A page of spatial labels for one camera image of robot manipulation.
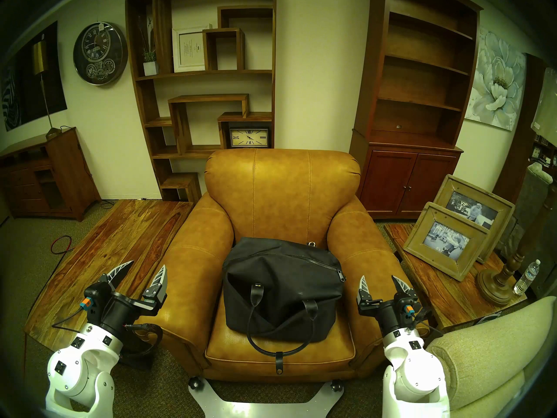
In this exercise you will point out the wood slab coffee table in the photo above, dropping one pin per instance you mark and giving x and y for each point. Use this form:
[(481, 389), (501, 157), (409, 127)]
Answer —
[(109, 247)]

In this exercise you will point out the black zipper duffel bag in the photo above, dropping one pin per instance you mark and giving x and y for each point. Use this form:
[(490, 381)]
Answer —
[(283, 282)]

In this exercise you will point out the dark zebra wall art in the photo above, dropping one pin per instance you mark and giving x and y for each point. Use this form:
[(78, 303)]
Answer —
[(21, 86)]

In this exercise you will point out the tan leather armchair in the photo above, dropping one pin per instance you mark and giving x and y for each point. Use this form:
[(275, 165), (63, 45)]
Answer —
[(283, 182)]

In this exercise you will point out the small potted plant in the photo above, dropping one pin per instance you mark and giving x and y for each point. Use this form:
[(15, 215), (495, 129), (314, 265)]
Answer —
[(150, 66)]

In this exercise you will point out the turned wood table lamp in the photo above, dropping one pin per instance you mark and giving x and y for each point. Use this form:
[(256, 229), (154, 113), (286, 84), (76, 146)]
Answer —
[(494, 286)]

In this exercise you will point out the rustic wooden side table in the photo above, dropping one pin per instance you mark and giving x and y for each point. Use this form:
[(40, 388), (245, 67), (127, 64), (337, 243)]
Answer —
[(448, 295)]

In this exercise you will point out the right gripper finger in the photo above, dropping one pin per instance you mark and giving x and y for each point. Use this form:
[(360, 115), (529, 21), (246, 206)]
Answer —
[(402, 290), (363, 293)]

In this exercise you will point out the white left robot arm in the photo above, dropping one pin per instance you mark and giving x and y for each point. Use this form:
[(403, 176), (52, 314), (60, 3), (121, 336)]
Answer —
[(82, 369)]

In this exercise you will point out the clear plastic water bottle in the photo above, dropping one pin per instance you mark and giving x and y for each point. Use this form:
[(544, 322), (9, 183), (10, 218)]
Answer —
[(527, 278)]

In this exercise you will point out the round black wall clock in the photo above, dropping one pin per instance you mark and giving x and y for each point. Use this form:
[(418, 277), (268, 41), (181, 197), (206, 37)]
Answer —
[(100, 53)]

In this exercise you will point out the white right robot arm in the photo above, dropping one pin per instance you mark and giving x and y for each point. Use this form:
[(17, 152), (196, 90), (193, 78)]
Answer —
[(413, 373)]

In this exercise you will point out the beige fabric sofa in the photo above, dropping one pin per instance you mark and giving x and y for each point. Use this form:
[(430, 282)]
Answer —
[(491, 347)]

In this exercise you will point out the brown wooden console cabinet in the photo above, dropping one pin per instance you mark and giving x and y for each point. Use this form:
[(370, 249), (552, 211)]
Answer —
[(69, 173)]

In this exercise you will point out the cherry wood bookcase hutch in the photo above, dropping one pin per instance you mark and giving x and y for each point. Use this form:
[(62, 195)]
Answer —
[(409, 177)]

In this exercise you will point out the white framed document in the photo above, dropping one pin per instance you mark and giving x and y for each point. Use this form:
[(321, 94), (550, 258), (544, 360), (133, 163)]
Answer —
[(188, 49)]

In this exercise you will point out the rectangular mantel clock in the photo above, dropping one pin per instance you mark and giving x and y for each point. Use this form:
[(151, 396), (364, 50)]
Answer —
[(249, 137)]

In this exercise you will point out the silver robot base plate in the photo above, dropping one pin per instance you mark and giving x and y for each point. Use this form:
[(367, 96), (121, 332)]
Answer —
[(261, 408)]

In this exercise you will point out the large grey wood photo frame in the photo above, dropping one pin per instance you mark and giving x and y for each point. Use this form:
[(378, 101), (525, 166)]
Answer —
[(502, 203)]

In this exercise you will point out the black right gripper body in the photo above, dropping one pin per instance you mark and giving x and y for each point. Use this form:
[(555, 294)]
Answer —
[(391, 315)]

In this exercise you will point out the black caster knob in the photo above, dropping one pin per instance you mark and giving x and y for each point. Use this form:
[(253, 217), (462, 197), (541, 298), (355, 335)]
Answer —
[(336, 385), (195, 382)]

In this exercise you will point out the grey upholstered chair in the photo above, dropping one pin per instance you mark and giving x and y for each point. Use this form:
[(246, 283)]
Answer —
[(533, 195)]

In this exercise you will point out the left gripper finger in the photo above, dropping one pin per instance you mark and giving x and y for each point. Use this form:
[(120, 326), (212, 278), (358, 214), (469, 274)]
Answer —
[(160, 284), (117, 273)]

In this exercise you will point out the gold shade brass lamp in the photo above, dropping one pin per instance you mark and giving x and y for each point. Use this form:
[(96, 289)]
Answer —
[(40, 55)]

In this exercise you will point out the small grey wood photo frame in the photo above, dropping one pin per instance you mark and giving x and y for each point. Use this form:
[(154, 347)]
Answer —
[(424, 256)]

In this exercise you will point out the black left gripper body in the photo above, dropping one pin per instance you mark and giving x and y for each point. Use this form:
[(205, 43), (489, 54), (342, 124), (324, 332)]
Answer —
[(119, 310)]

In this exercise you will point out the open wooden shelf unit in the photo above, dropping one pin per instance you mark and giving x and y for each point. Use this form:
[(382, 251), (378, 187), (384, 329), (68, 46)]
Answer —
[(150, 95)]

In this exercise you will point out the white flower canvas painting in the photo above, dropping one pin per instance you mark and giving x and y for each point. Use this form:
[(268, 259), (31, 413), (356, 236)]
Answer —
[(496, 82)]

